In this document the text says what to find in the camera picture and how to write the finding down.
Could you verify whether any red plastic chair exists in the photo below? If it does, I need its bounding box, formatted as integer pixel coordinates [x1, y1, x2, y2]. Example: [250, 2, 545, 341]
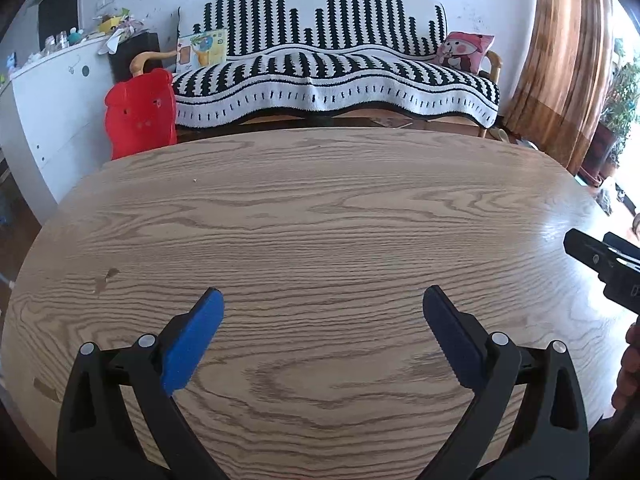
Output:
[104, 67, 178, 161]

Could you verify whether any brown curtain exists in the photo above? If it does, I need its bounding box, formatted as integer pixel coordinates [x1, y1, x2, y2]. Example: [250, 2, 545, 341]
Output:
[500, 0, 616, 176]

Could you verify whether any clear plastic bag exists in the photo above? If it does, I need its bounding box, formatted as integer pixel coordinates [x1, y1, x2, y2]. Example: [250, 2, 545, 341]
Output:
[597, 180, 621, 216]

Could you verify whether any person's right hand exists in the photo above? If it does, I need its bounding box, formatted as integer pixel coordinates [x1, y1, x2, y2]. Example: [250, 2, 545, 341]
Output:
[611, 322, 640, 411]

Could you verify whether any black box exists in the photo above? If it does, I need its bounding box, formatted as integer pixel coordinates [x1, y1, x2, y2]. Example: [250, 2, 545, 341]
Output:
[107, 32, 162, 83]

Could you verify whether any potted plant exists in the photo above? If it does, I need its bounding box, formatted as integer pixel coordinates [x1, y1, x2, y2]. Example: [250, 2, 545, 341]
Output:
[580, 40, 640, 186]

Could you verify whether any white cabinet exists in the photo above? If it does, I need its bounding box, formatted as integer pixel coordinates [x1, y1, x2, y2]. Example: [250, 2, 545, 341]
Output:
[0, 35, 121, 221]

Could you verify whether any white crumpled paper on cabinet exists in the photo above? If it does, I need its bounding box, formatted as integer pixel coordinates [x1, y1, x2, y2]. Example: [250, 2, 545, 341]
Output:
[102, 27, 129, 54]

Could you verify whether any wooden frame sofa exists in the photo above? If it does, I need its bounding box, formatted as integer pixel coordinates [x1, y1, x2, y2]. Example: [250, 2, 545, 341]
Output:
[129, 0, 502, 138]

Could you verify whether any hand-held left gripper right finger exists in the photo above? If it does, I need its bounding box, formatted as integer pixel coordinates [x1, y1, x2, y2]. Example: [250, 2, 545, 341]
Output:
[422, 285, 589, 480]

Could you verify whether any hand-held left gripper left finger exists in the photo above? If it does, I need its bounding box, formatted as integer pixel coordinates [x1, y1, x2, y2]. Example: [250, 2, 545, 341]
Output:
[56, 287, 226, 480]

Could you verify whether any colourful picture book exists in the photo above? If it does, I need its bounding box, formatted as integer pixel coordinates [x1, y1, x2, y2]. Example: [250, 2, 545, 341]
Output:
[176, 29, 228, 73]

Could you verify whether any pink cartoon pillow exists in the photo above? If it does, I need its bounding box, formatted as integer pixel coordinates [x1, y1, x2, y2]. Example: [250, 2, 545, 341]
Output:
[431, 31, 496, 75]

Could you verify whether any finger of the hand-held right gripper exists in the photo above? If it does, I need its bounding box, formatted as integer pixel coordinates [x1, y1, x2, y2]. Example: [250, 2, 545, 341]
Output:
[563, 229, 640, 281]
[602, 232, 640, 260]

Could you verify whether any black white striped sofa blanket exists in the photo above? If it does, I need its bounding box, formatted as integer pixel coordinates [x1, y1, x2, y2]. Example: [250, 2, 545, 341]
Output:
[172, 0, 501, 128]

